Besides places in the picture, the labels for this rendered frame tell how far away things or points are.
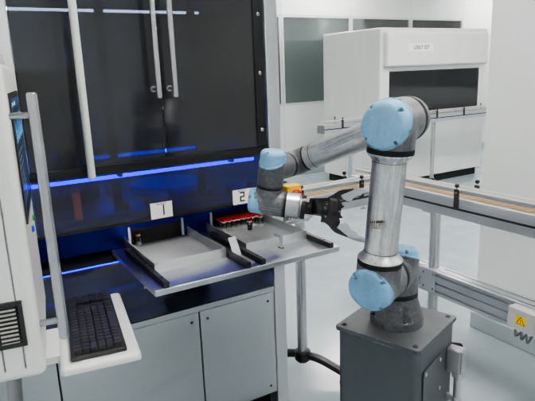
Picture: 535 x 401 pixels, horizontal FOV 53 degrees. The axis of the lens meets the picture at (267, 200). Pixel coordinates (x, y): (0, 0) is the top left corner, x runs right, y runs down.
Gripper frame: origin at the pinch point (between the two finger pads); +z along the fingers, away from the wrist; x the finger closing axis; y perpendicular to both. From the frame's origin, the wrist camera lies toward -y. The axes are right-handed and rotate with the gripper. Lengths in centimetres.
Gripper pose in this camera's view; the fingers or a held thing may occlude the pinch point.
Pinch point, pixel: (371, 216)
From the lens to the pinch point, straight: 155.4
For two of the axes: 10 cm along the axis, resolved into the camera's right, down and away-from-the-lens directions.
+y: 0.8, 0.7, 9.9
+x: -1.4, 9.9, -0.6
